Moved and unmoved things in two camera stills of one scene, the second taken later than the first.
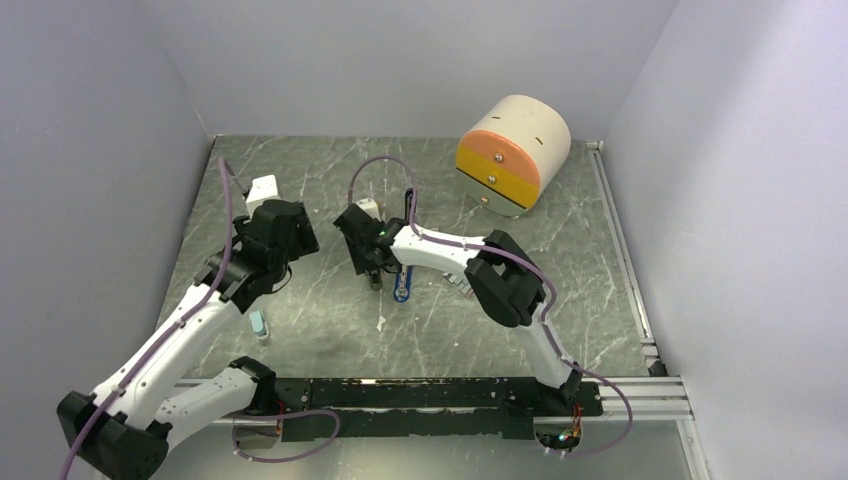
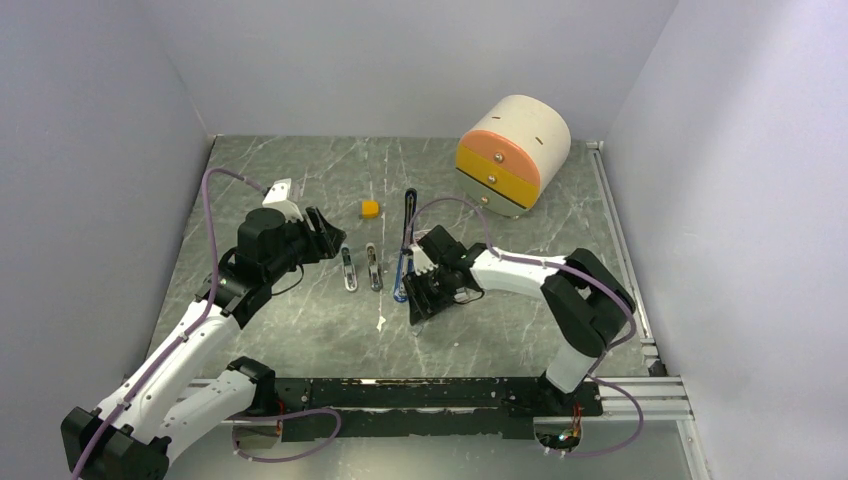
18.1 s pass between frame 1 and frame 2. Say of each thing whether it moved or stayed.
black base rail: stayed
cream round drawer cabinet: stayed
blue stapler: stayed
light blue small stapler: moved
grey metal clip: stayed
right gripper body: moved
